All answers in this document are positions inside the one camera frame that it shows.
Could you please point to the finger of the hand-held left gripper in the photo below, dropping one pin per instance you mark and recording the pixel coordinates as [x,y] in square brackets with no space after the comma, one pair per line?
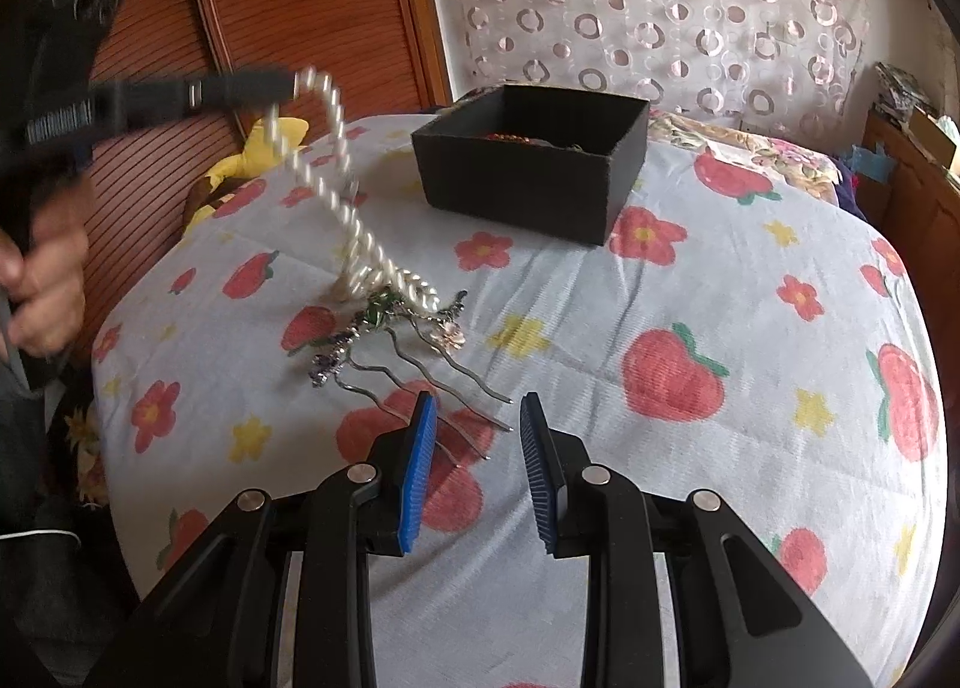
[240,88]

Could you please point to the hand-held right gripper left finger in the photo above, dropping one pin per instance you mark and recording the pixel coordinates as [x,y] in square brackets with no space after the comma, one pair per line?
[416,478]

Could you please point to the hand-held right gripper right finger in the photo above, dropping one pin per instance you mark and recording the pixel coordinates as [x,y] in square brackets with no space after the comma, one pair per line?
[538,478]

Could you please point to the ornamented metal hair comb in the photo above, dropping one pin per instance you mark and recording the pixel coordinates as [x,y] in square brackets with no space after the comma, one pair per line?
[375,316]

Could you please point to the black square box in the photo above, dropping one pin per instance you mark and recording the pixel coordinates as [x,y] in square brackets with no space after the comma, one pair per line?
[517,193]

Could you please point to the person's left hand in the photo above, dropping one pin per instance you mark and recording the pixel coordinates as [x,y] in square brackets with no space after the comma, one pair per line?
[49,283]

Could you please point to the yellow plush toy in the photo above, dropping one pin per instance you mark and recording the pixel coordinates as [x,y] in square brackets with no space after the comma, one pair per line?
[232,166]

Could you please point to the strawberry print cloth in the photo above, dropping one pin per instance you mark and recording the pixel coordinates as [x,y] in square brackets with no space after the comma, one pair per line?
[712,268]

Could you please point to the dark clothing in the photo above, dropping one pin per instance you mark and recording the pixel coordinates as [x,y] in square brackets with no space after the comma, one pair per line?
[45,583]

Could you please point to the floral bed quilt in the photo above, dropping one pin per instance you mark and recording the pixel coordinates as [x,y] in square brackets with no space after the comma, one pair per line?
[787,155]

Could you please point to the dark blue blanket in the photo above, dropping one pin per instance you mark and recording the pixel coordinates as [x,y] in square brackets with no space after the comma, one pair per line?
[846,189]

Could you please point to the circle pattern sheer curtain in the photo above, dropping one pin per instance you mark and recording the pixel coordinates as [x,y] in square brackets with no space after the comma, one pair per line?
[675,20]

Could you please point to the brown wooden cabinet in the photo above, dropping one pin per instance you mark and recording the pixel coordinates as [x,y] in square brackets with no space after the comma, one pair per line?
[907,208]

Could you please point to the blue paper bag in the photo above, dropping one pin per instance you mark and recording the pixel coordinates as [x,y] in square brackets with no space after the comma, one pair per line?
[870,161]

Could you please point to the open cardboard box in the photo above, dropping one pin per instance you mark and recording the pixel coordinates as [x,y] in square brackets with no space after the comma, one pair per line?
[934,136]

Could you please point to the stack of folded cloth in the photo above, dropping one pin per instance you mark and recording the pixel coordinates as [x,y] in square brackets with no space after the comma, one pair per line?
[896,88]

